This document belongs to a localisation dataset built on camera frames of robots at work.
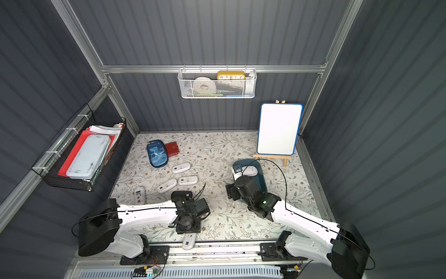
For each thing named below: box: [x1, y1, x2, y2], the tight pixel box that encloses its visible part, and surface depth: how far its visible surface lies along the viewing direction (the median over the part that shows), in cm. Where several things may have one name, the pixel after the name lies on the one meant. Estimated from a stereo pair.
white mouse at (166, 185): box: [157, 178, 178, 193], surface depth 94 cm
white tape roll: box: [192, 76, 217, 95], surface depth 86 cm
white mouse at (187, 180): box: [177, 175, 199, 186], surface depth 96 cm
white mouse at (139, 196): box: [133, 186, 146, 206], surface depth 91 cm
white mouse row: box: [171, 162, 191, 174], surface depth 101 cm
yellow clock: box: [217, 70, 246, 81], surface depth 90 cm
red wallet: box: [164, 141, 180, 157], surface depth 112 cm
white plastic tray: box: [66, 133, 111, 180], surface depth 71 cm
